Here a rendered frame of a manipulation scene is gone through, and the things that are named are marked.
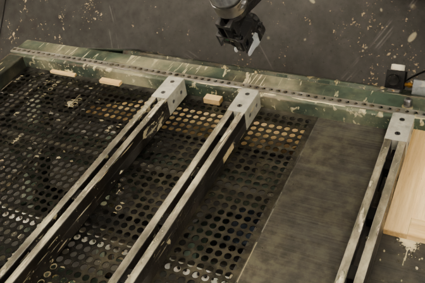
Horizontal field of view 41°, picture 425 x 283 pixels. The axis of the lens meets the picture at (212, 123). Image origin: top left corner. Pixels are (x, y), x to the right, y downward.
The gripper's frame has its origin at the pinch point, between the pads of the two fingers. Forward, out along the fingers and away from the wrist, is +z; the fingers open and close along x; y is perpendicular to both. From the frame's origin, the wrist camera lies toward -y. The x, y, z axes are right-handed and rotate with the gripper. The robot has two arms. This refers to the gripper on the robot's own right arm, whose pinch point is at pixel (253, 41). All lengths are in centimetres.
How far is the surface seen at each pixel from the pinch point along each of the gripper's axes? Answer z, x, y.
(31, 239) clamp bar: 6, -35, 67
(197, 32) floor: 122, -82, -50
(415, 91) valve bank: 53, 36, -22
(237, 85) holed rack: 46.3, -17.9, -3.3
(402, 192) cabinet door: 30, 44, 16
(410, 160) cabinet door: 37, 42, 5
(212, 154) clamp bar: 26.1, -7.6, 25.6
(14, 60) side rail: 50, -111, 14
